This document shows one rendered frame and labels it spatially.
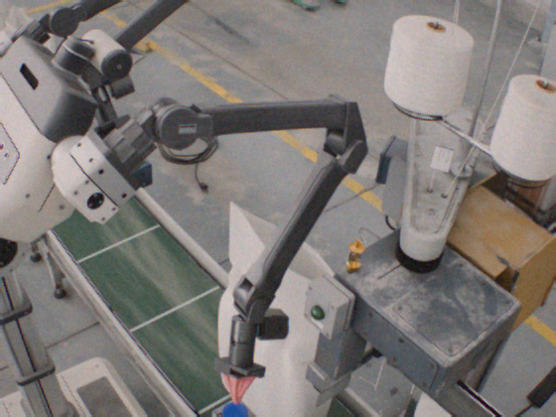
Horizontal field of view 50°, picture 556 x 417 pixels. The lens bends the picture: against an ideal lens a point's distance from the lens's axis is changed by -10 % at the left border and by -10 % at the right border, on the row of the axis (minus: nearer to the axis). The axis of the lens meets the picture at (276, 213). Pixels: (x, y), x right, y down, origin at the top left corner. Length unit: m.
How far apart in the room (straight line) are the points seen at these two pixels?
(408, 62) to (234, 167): 2.52
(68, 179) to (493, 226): 0.84
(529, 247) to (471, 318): 0.27
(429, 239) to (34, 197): 0.75
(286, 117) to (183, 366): 1.17
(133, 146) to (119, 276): 1.40
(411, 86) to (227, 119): 0.35
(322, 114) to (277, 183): 2.29
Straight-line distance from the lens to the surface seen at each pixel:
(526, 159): 1.15
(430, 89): 1.25
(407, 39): 1.23
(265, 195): 3.48
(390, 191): 1.57
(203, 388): 2.15
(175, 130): 1.15
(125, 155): 1.14
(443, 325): 1.13
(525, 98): 1.12
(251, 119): 1.23
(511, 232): 1.37
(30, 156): 1.27
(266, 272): 1.36
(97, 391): 2.32
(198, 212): 3.36
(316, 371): 1.36
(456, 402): 1.38
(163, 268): 2.52
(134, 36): 1.71
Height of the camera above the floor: 2.15
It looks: 40 degrees down
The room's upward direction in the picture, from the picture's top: 5 degrees clockwise
